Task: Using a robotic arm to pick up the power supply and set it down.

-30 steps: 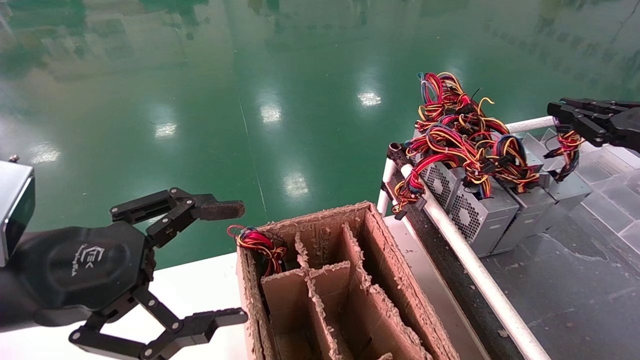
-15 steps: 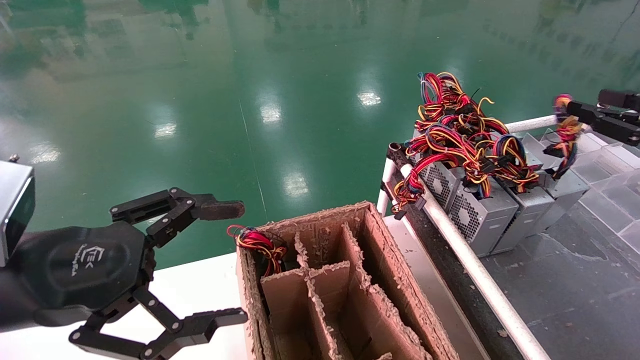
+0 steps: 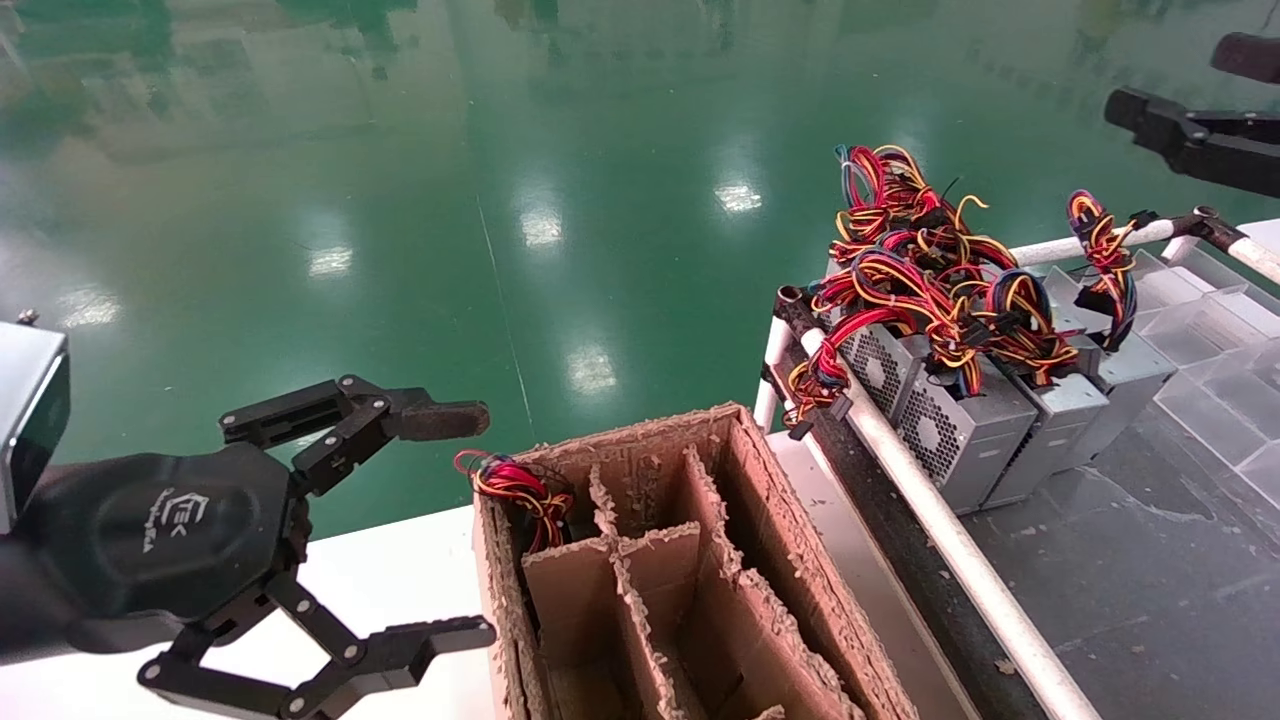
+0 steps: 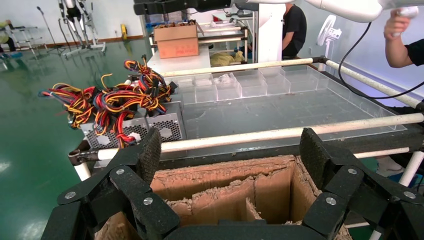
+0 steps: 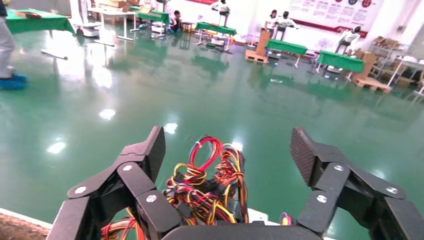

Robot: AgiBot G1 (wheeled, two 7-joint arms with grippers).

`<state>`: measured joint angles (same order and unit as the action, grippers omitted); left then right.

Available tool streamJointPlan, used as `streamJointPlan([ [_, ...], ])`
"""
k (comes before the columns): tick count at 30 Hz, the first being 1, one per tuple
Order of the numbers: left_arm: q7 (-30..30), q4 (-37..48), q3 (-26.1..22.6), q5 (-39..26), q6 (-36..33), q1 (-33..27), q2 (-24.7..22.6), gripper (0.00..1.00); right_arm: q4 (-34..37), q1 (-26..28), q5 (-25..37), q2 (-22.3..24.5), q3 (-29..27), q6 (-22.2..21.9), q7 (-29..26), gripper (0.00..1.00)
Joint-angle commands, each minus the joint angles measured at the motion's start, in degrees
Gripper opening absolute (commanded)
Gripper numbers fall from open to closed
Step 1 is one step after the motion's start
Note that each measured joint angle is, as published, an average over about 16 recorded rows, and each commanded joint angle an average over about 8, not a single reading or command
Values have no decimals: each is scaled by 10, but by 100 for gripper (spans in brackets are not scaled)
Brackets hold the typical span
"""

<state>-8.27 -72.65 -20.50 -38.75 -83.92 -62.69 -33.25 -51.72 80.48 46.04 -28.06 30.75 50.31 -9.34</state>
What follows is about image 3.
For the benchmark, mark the black pipe corner joint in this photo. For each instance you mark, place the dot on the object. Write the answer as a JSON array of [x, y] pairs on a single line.
[[1215, 226], [793, 305]]

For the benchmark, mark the grey power supply unit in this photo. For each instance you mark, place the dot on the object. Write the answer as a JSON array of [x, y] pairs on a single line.
[[1135, 385], [1050, 440], [935, 435]]

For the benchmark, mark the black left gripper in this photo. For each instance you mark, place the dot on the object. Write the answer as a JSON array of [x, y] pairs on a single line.
[[160, 540]]

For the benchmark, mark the worn cardboard box with dividers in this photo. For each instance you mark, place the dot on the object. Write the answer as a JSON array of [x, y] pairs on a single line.
[[720, 600]]

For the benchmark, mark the clear acrylic divided tray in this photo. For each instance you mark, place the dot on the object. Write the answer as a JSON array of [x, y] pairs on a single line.
[[1215, 330]]

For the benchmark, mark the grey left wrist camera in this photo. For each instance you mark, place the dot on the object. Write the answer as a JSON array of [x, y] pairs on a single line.
[[30, 420]]

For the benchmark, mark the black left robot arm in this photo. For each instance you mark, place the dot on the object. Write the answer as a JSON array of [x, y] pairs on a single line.
[[14, 600]]

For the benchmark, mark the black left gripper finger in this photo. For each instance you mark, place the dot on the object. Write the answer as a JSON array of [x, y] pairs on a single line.
[[430, 420]]

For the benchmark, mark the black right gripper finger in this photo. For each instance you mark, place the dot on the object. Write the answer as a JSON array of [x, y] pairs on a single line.
[[1250, 57], [1220, 145]]

